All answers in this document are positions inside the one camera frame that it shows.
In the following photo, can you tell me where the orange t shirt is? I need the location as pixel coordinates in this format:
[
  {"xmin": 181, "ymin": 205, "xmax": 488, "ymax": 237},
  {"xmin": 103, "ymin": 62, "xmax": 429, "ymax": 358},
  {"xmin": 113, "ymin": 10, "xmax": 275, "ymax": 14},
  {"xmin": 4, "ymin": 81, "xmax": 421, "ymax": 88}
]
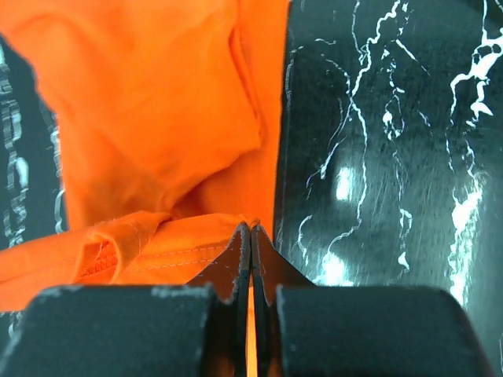
[{"xmin": 1, "ymin": 1, "xmax": 290, "ymax": 376}]

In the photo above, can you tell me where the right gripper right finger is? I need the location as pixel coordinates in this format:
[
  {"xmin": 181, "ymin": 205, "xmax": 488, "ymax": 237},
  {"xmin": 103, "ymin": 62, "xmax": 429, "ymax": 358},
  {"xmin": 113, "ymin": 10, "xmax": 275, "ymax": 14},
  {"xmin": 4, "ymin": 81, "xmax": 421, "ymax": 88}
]
[{"xmin": 251, "ymin": 225, "xmax": 314, "ymax": 376}]

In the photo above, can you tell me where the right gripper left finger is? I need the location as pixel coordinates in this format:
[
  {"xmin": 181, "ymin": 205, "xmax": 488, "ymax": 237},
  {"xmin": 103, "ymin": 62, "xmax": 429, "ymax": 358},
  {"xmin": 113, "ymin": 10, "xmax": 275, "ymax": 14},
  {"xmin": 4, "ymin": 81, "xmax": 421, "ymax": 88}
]
[{"xmin": 188, "ymin": 223, "xmax": 251, "ymax": 376}]

